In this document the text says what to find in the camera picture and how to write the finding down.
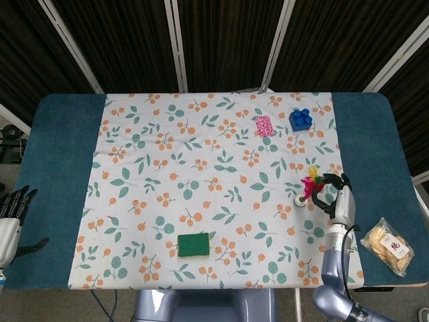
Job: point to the black folding screen white frame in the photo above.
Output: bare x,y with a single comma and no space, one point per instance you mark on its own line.
214,43

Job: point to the red yellow feather shuttlecock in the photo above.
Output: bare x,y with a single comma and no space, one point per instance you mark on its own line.
310,184

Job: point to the grey shoe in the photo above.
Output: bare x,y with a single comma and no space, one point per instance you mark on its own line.
424,315

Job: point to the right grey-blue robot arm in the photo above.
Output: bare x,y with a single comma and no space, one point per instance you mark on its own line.
335,268

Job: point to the green yellow scouring sponge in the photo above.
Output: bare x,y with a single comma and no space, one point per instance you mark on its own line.
193,245

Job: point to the white table leg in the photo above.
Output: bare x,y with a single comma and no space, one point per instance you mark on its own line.
298,305

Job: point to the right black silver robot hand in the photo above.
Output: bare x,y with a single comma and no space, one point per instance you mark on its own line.
345,203

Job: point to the blue toy building block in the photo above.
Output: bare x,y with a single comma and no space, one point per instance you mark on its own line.
300,120

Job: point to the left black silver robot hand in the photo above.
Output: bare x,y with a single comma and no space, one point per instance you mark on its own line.
7,234

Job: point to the floral white tablecloth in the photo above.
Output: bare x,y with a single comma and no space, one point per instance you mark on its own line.
201,174

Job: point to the teal blue table cover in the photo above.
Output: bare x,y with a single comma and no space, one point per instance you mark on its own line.
57,167

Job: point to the pink patterned eraser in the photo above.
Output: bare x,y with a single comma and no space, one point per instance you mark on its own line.
264,126

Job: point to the clear bag of snacks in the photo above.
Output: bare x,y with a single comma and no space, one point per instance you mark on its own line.
388,246

